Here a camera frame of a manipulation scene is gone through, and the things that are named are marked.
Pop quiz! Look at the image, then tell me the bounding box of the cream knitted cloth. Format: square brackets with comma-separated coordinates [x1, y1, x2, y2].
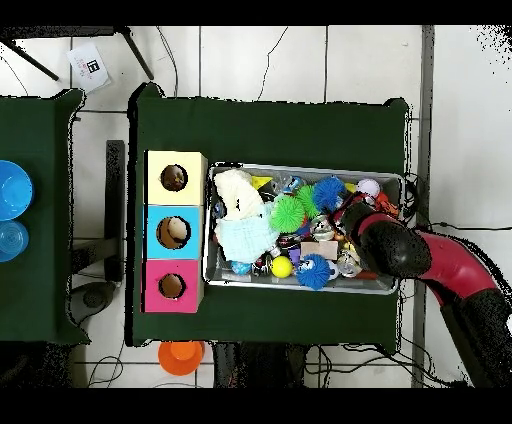
[213, 168, 265, 221]

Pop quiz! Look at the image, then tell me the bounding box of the mint knitted cloth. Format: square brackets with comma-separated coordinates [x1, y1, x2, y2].
[216, 203, 280, 264]

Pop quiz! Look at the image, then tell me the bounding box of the green spiky rubber ball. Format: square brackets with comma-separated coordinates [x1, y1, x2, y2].
[295, 184, 320, 219]
[269, 194, 307, 234]

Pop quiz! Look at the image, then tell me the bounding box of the white baseball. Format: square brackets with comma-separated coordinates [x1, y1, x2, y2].
[356, 178, 382, 199]

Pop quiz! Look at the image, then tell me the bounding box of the wooden box with three holes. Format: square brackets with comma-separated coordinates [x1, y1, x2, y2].
[142, 149, 209, 314]

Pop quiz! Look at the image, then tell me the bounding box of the yellow ball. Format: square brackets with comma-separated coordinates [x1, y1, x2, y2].
[270, 255, 294, 279]

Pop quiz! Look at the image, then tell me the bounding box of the dark green tablecloth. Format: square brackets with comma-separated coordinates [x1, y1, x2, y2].
[125, 81, 411, 357]

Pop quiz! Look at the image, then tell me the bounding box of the blue fuzzy ball with eyes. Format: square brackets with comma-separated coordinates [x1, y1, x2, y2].
[295, 253, 333, 291]

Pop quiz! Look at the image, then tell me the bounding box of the tiger plush toy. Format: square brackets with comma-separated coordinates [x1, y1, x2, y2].
[375, 191, 400, 219]

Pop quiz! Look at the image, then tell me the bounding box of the black flat panel stand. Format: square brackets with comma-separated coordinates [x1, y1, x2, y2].
[104, 139, 126, 283]

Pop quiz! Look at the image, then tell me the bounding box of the orange plastic cone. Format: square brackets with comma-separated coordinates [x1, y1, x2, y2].
[157, 340, 206, 377]

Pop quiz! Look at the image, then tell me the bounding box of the grey round base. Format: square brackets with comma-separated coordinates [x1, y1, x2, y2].
[67, 281, 117, 325]

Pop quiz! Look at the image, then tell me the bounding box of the black tripod stand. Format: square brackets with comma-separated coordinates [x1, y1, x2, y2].
[0, 26, 155, 81]

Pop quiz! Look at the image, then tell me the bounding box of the white printed card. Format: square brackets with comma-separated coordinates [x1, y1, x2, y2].
[65, 41, 112, 95]

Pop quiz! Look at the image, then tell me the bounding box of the green cloth covered side table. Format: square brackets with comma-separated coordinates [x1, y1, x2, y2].
[0, 88, 91, 347]

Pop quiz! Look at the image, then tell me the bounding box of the blue plastic bowl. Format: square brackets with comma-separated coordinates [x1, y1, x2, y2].
[0, 159, 36, 222]

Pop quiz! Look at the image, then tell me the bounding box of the translucent blue plastic cup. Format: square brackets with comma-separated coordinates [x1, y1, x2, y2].
[0, 219, 30, 264]

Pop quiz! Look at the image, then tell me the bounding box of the shallow wire mesh bin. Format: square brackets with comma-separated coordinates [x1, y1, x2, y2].
[201, 161, 405, 297]

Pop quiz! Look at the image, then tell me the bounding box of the black power cable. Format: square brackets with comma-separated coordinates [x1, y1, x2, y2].
[415, 221, 512, 235]

